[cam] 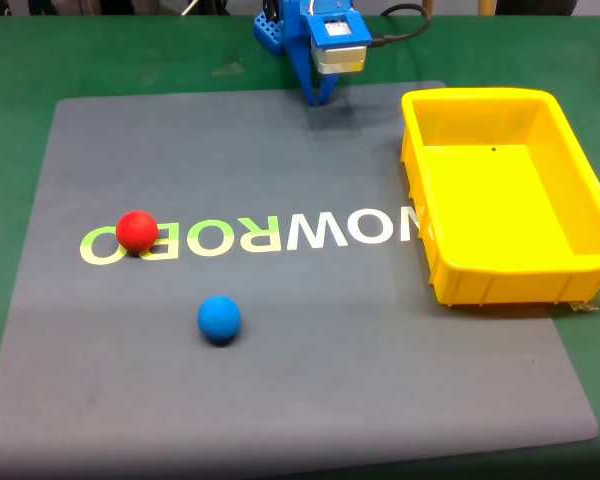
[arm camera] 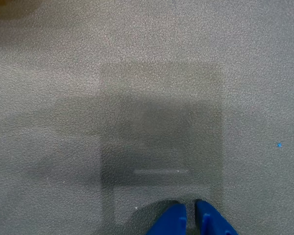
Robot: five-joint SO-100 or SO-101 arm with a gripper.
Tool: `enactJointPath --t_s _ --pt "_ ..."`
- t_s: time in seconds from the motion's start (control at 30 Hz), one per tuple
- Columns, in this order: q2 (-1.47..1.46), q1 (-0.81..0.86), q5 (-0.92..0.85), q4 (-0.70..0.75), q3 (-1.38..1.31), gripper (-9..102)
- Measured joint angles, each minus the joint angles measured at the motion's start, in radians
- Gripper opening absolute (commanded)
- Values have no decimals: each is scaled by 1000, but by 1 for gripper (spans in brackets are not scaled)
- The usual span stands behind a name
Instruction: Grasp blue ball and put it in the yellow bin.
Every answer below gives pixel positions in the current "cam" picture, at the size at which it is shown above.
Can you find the grey printed mat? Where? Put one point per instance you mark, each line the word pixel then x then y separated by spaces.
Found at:
pixel 260 320

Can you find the red ball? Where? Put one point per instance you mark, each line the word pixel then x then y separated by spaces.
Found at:
pixel 137 231

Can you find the blue ball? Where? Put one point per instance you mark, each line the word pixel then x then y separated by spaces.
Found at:
pixel 219 319

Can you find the clear plastic scrap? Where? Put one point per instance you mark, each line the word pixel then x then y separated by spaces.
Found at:
pixel 591 302

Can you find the yellow plastic bin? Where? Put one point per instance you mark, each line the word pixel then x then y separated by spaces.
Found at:
pixel 505 210

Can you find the silver camera box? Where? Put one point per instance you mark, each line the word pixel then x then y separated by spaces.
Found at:
pixel 340 59

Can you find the wooden leg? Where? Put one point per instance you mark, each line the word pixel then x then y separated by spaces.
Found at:
pixel 427 6
pixel 487 7

